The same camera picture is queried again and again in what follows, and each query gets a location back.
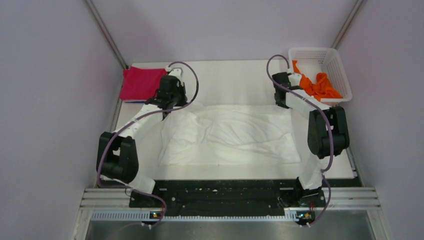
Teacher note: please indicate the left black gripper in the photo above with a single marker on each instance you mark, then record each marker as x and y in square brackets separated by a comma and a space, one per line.
[183, 100]

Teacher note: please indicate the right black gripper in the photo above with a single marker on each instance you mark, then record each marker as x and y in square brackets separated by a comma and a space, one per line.
[283, 106]

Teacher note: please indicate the white t shirt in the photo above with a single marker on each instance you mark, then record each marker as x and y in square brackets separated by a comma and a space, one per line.
[227, 135]

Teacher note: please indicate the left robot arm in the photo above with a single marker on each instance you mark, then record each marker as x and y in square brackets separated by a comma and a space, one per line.
[117, 155]

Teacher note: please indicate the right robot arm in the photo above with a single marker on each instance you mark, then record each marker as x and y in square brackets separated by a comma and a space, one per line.
[326, 137]

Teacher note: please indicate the red folded t shirt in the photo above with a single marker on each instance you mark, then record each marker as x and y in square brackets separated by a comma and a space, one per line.
[140, 84]

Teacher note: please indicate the orange t shirt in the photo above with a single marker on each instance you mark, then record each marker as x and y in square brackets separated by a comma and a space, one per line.
[322, 89]

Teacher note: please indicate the white plastic basket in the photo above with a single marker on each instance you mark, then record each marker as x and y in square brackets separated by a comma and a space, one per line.
[311, 61]

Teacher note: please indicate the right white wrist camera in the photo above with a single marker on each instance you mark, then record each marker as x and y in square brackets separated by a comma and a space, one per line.
[294, 78]

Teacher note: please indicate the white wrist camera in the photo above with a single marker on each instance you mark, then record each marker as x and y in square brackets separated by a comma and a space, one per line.
[294, 78]
[176, 72]

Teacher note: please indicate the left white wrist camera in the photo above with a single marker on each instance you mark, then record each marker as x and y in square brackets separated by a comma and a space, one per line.
[176, 72]

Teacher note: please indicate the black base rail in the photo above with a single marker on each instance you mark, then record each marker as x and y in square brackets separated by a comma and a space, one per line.
[218, 198]

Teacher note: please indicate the left aluminium frame post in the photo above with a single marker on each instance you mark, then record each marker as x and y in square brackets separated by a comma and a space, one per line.
[102, 27]

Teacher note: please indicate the aluminium frame post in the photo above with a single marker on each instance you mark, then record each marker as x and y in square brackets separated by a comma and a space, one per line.
[357, 7]
[102, 27]

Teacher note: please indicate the right aluminium frame post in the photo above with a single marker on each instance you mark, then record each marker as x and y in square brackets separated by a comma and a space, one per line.
[357, 7]

